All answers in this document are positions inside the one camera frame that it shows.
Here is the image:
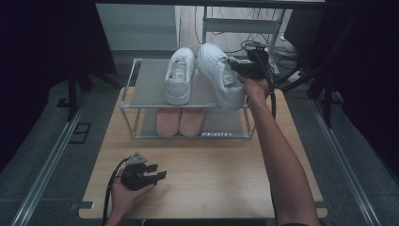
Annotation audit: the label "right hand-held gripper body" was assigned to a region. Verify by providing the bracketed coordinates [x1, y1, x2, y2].
[234, 48, 271, 81]

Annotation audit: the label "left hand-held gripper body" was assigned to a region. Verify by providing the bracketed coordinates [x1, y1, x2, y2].
[120, 152, 158, 192]

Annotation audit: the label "white sneaker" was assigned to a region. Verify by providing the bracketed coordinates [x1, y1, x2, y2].
[197, 42, 247, 111]
[164, 46, 196, 106]

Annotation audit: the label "pink slipper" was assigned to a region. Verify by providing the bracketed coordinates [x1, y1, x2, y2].
[155, 107, 182, 137]
[178, 107, 207, 137]

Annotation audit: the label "metal two-tier shoe rack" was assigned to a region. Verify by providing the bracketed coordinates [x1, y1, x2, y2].
[119, 57, 266, 139]

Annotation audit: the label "person's right hand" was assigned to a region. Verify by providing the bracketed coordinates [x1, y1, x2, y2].
[237, 74, 271, 104]

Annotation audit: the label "person's left hand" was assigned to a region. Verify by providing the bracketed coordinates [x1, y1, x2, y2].
[109, 175, 156, 218]

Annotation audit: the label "white power strip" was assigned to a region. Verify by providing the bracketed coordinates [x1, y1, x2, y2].
[286, 70, 307, 83]

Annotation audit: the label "dark box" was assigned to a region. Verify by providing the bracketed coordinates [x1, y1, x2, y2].
[283, 8, 327, 57]

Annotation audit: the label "black metal stand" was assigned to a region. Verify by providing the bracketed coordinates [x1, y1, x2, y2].
[56, 67, 123, 121]
[281, 56, 335, 128]

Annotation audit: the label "grey cabinet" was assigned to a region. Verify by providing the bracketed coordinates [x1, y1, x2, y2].
[95, 3, 182, 52]

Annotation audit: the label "dark curtain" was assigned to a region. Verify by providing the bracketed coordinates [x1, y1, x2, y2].
[0, 0, 118, 173]
[309, 0, 399, 180]

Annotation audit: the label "black floor cables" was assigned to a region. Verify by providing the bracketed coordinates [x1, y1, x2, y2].
[193, 6, 299, 60]

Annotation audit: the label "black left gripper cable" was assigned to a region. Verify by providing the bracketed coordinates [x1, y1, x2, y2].
[102, 156, 130, 225]

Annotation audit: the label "white desk frame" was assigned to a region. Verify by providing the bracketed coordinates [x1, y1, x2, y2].
[200, 6, 288, 77]

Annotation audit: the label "metal floor rail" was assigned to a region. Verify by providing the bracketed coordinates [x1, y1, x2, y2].
[309, 97, 382, 226]
[10, 93, 90, 226]

